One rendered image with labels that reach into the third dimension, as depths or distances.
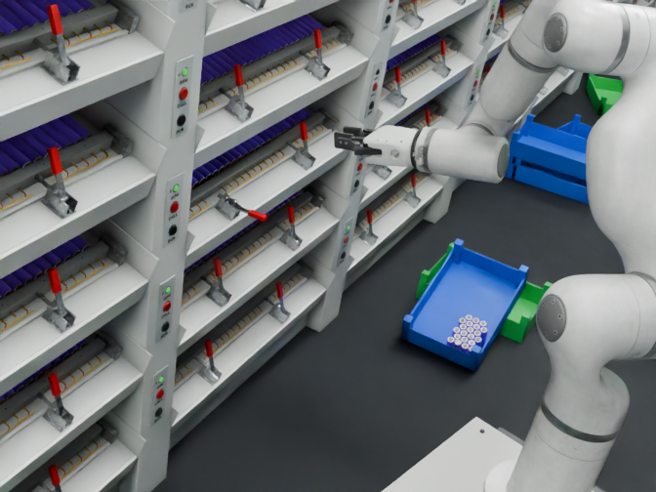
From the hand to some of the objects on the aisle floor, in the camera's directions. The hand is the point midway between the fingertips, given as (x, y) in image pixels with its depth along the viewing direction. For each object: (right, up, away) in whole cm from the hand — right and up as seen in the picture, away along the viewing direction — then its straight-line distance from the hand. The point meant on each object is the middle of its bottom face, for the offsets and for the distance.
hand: (348, 138), depth 188 cm
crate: (+30, -38, +56) cm, 74 cm away
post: (-46, -64, +1) cm, 79 cm away
